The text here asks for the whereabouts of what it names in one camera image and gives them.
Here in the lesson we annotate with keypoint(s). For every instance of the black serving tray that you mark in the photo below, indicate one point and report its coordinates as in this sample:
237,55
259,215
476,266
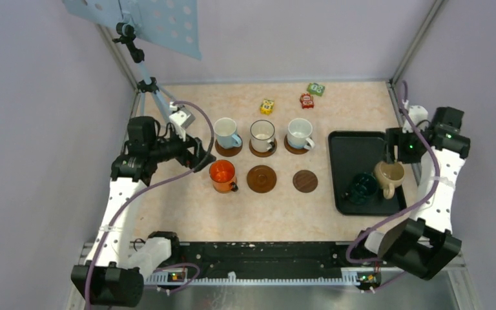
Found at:
352,153

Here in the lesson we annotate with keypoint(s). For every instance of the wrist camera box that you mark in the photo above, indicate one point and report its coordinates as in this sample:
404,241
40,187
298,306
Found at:
417,113
181,118

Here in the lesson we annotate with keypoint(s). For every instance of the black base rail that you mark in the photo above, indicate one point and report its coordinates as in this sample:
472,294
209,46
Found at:
264,264

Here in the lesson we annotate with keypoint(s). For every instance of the white mug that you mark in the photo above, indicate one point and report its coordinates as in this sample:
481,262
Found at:
299,132

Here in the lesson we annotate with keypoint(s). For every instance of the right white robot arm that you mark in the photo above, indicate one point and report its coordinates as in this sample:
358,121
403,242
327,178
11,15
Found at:
423,243

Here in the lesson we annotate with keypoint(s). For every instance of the light blue perforated board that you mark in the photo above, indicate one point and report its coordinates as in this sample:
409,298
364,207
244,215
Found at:
171,24

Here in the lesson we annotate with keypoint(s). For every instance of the yellow toy block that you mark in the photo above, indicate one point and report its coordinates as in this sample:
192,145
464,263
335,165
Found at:
267,106

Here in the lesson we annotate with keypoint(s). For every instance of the orange mug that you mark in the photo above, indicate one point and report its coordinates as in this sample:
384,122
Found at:
223,176

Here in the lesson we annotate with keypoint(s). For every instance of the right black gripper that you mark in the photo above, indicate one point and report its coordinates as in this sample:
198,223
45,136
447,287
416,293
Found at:
395,137

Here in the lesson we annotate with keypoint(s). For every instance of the dark green mug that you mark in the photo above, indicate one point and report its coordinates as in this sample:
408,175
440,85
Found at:
361,189

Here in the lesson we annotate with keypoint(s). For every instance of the light blue mug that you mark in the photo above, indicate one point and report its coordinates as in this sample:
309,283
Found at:
226,133

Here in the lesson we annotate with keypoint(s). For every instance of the green toy block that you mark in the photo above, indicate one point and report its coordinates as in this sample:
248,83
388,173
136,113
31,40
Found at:
316,89

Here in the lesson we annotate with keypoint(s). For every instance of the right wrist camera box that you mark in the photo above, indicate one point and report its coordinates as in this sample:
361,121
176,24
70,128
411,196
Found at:
417,113

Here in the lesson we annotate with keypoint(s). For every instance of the light blue tripod stand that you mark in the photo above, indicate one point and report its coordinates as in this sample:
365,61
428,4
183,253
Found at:
148,84

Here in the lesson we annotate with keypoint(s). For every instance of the red toy block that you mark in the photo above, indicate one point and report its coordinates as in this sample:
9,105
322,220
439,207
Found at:
307,101

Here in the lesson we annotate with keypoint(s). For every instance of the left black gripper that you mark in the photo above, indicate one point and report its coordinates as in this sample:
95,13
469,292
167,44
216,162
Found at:
186,143

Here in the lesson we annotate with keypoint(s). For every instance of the brown ridged wooden coaster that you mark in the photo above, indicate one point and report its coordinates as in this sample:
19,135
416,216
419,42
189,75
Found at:
293,150
227,152
265,154

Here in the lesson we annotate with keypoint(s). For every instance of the dark walnut coaster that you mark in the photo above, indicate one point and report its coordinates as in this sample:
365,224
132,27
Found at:
305,181

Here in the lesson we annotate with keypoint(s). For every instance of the clear glass mug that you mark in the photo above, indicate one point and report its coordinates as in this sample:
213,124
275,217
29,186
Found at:
262,136

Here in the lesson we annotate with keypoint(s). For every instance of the dark brown ridged coaster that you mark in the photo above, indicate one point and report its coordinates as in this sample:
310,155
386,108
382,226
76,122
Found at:
261,179

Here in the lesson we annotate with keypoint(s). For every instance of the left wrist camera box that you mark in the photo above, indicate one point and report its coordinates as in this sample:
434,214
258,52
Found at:
181,118

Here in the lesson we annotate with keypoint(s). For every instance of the beige mug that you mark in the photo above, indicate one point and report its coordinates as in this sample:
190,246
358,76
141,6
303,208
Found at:
389,176

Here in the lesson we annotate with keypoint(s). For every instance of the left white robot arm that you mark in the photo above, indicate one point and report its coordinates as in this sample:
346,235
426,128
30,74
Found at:
111,275

